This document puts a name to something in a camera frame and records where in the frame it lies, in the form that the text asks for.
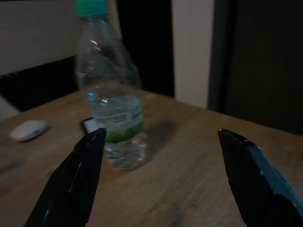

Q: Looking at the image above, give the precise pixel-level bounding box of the white computer mouse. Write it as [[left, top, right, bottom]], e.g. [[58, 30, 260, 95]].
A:
[[9, 119, 51, 142]]

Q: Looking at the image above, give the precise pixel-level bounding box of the white fridge cabinet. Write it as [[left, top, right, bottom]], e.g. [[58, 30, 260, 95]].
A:
[[171, 0, 215, 110]]

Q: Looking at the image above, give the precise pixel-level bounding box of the clear water bottle green cap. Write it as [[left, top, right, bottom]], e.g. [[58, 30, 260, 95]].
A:
[[75, 0, 149, 171]]

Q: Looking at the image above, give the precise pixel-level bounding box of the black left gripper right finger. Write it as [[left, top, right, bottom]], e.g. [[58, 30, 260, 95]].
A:
[[217, 128, 303, 227]]

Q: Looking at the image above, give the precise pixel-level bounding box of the light wooden table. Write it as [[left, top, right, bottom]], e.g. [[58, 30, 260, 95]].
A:
[[0, 89, 303, 227]]

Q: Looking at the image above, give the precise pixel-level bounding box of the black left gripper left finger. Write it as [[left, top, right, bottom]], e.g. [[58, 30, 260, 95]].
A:
[[23, 127, 107, 227]]

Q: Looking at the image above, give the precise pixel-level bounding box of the grey freezer door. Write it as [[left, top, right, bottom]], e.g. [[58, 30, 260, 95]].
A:
[[207, 0, 303, 136]]

